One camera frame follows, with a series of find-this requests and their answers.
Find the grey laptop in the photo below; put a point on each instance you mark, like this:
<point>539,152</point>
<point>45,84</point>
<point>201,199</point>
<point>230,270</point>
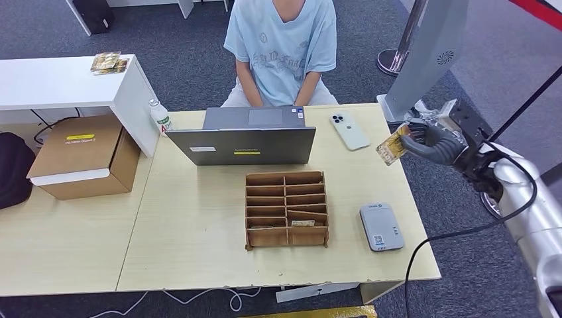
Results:
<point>246,147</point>

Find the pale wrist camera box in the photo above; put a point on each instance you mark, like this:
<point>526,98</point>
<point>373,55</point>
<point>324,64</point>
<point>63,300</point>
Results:
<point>448,112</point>

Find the white metal bracket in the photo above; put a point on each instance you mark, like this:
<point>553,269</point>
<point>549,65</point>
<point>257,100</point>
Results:
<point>316,292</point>

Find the brown cardboard box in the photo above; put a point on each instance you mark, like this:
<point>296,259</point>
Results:
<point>74,153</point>

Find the chrome stanchion post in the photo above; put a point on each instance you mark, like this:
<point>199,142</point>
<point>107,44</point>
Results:
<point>489,206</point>
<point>388,61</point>

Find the person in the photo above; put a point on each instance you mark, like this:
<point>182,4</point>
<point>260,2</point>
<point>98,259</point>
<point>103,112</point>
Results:
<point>281,48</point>

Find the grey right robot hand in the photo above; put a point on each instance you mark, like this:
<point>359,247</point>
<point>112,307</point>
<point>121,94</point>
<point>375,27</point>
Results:
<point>434,147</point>

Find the thin card in organizer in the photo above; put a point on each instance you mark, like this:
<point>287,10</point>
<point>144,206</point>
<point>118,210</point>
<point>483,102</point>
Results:
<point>261,227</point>

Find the white side shelf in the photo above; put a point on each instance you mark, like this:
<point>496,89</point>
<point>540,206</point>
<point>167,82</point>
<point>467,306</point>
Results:
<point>57,81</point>

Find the clear plastic wrap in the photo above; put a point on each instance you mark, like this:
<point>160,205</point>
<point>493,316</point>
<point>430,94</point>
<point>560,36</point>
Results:
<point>423,115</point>

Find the black computer tower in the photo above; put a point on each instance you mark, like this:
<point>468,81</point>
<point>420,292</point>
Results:
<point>93,15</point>

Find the wooden card organizer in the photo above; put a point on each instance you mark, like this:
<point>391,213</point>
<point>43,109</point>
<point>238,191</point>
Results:
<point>268,237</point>

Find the gold room key card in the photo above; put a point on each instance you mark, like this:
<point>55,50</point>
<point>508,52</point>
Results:
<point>303,223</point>

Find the white smartphone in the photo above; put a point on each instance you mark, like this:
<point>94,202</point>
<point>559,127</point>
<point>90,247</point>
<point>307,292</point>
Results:
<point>350,131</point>

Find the white plastic drink bottle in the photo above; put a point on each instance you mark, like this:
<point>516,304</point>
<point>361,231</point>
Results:
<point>160,118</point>

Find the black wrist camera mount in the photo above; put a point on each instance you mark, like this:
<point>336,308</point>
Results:
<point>472,118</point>

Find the black bag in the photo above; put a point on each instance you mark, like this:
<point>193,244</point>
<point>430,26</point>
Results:
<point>13,171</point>

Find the red barrier belt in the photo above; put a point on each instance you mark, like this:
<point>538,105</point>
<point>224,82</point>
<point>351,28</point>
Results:
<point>538,11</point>

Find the black stanchion post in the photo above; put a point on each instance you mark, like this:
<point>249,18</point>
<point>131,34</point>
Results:
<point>527,101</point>

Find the person's right forearm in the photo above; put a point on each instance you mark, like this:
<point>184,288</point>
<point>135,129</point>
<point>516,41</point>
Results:
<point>248,85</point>

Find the white desk frame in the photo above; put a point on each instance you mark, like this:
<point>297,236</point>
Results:
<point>184,6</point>

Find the person's left forearm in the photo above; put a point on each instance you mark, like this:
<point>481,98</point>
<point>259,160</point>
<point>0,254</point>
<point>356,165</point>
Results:
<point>307,87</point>

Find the dark card pack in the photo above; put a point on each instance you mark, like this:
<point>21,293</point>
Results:
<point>118,66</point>

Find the grey card reader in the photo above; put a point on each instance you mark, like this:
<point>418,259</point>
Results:
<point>382,226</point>

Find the gold card stack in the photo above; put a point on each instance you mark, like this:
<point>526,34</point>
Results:
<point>105,60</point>

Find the grey kiosk stand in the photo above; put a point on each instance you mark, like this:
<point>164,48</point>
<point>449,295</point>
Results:
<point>430,48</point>

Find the gold patterned ID card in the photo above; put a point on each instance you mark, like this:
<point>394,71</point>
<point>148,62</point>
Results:
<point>391,147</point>

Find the yellow floor mat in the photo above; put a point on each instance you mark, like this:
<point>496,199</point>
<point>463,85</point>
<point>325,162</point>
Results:
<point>316,313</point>

